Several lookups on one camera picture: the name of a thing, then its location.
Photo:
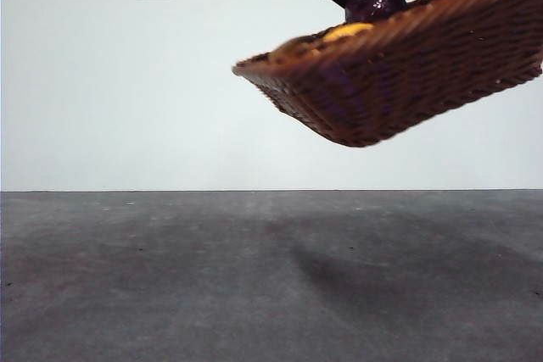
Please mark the yellow corn cob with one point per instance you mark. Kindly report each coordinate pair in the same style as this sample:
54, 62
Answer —
348, 30

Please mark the brown potato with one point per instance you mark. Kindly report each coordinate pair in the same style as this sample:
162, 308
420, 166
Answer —
297, 46

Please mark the brown wicker basket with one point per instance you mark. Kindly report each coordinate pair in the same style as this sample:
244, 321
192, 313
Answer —
403, 82

